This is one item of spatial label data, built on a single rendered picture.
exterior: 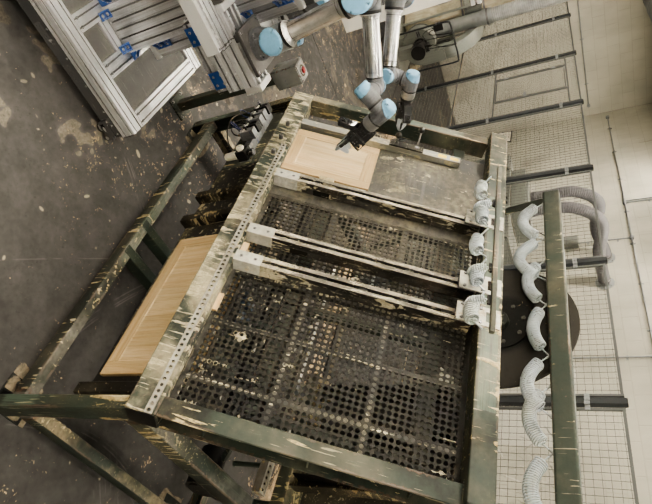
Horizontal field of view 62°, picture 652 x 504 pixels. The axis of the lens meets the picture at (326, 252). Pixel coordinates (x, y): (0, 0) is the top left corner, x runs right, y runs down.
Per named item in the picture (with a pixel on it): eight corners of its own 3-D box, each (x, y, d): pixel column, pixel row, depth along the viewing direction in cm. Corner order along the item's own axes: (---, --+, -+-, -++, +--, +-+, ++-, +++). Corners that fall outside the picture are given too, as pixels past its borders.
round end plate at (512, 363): (433, 271, 338) (574, 258, 303) (436, 277, 341) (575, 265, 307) (417, 382, 285) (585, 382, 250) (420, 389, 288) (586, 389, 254)
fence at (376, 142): (302, 123, 326) (303, 118, 323) (458, 163, 319) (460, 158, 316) (300, 128, 323) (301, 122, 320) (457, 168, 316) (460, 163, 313)
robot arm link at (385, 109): (387, 93, 238) (400, 108, 239) (370, 109, 245) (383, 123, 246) (381, 99, 232) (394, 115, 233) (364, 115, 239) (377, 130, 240)
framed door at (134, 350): (182, 242, 313) (180, 239, 312) (263, 230, 289) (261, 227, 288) (102, 376, 253) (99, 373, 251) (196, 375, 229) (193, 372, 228)
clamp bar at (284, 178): (278, 175, 292) (280, 139, 274) (496, 232, 283) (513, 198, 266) (272, 187, 285) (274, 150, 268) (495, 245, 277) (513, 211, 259)
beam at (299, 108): (294, 105, 348) (295, 90, 340) (312, 110, 347) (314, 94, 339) (127, 420, 201) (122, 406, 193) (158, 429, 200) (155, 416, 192)
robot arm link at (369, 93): (357, 87, 245) (373, 105, 247) (350, 93, 236) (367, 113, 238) (370, 75, 240) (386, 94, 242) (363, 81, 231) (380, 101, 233)
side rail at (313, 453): (168, 409, 205) (165, 395, 197) (454, 494, 198) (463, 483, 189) (158, 428, 200) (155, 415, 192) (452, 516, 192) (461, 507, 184)
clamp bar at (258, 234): (251, 229, 263) (252, 192, 246) (493, 294, 255) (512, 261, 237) (244, 244, 257) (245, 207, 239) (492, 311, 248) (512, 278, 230)
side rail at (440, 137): (312, 110, 347) (314, 95, 339) (482, 152, 339) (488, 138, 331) (310, 115, 343) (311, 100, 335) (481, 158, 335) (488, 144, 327)
